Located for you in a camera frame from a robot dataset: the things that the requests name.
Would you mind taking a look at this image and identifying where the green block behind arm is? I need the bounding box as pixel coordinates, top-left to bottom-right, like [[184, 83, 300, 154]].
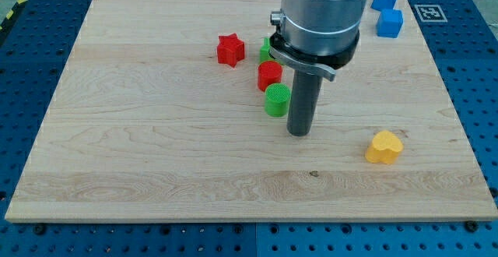
[[259, 37, 279, 63]]

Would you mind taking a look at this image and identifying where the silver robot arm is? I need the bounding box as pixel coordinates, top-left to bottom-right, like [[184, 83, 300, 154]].
[[269, 0, 366, 81]]

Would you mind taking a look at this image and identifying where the yellow heart block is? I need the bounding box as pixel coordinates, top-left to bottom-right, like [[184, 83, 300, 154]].
[[365, 130, 404, 164]]

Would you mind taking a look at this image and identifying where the green cylinder block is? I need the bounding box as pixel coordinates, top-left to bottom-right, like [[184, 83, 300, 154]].
[[265, 83, 291, 117]]

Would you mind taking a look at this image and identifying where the red cylinder block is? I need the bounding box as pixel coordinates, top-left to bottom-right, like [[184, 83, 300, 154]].
[[258, 61, 283, 92]]

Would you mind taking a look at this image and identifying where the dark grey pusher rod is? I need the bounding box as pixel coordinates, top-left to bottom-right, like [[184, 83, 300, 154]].
[[287, 71, 322, 136]]

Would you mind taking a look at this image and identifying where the red star block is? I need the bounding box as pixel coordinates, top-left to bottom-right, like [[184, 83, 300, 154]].
[[216, 33, 245, 68]]

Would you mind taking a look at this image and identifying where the wooden board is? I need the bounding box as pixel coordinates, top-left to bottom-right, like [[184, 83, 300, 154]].
[[5, 0, 497, 224]]

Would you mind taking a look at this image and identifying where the blue cube lower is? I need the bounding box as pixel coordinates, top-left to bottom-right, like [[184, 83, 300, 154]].
[[376, 9, 404, 38]]

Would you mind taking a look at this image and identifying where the white fiducial marker tag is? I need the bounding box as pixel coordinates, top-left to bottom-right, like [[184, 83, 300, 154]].
[[415, 4, 447, 23]]

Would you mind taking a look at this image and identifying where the black screw bottom left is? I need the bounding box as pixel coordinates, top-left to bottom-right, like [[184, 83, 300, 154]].
[[33, 224, 47, 235]]

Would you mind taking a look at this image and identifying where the black screw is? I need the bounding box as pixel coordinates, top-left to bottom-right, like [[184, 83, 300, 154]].
[[33, 224, 47, 235], [464, 220, 479, 233]]

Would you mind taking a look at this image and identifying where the black screw bottom right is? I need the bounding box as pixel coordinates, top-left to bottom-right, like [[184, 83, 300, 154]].
[[464, 220, 479, 233]]

